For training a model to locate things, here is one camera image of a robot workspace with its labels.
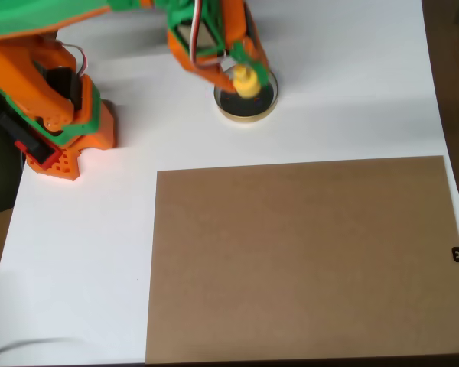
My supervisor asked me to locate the black red electronics holder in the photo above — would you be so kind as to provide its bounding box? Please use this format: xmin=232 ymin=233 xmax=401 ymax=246
xmin=0 ymin=110 xmax=61 ymax=168

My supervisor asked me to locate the brown rectangular board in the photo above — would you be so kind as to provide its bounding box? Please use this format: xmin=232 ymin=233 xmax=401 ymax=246
xmin=144 ymin=154 xmax=459 ymax=365

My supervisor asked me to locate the round dish with dark bottom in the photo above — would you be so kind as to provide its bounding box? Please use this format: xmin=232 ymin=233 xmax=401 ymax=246
xmin=213 ymin=63 xmax=280 ymax=124

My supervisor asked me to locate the orange robot base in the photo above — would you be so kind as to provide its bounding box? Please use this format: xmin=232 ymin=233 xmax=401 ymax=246
xmin=24 ymin=98 xmax=119 ymax=181

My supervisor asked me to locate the small yellow plastic piece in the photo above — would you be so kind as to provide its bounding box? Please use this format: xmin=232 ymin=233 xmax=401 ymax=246
xmin=231 ymin=63 xmax=261 ymax=99

